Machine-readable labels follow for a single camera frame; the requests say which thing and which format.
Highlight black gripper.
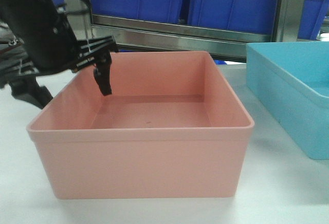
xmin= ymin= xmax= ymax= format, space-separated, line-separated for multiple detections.
xmin=1 ymin=0 xmax=118 ymax=109

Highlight pink plastic box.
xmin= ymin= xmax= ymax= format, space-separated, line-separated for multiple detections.
xmin=27 ymin=51 xmax=254 ymax=199

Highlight light blue plastic box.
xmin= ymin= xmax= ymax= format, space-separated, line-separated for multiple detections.
xmin=246 ymin=41 xmax=328 ymax=160

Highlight blue bins below shelf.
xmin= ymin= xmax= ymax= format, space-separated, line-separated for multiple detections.
xmin=214 ymin=60 xmax=227 ymax=65

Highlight blue bin upper middle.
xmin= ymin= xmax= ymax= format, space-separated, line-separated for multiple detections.
xmin=187 ymin=0 xmax=277 ymax=34

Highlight blue bin far right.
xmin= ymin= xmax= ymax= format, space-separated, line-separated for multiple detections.
xmin=298 ymin=0 xmax=328 ymax=40

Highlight stainless steel shelf frame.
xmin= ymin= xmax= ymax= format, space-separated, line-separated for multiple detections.
xmin=60 ymin=0 xmax=329 ymax=62

